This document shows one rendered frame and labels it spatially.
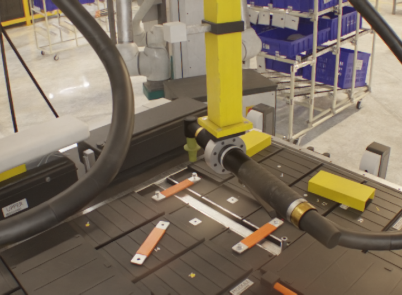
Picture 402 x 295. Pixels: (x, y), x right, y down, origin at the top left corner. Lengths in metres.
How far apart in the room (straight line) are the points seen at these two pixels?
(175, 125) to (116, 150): 0.78
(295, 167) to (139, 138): 0.44
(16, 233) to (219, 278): 0.49
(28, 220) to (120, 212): 0.61
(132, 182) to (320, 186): 0.51
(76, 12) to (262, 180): 0.41
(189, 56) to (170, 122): 1.35
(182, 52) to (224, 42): 1.81
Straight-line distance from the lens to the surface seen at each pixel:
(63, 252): 0.98
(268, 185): 0.75
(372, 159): 1.36
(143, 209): 1.08
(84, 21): 0.63
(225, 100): 0.81
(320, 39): 3.73
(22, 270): 0.97
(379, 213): 1.10
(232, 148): 0.85
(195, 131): 0.97
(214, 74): 0.81
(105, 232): 1.03
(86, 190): 0.50
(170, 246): 0.96
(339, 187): 1.12
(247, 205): 1.10
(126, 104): 0.56
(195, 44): 2.61
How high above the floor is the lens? 1.62
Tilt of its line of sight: 27 degrees down
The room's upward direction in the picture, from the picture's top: 3 degrees counter-clockwise
